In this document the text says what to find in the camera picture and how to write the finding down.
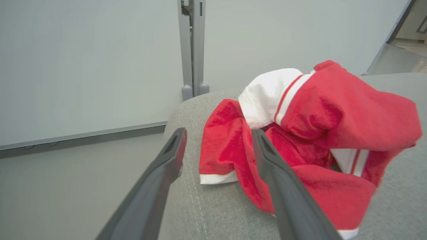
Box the dark door frame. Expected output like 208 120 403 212
362 0 418 76

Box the grey fabric sofa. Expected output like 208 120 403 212
163 72 427 240

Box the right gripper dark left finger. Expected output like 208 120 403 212
96 127 187 240

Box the grey partition bottom rail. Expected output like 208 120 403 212
0 121 167 159

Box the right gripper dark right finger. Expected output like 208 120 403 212
252 129 343 240

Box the red and white jersey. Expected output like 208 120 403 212
199 60 423 240

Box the grey partition post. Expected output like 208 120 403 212
192 0 210 97
177 0 193 102

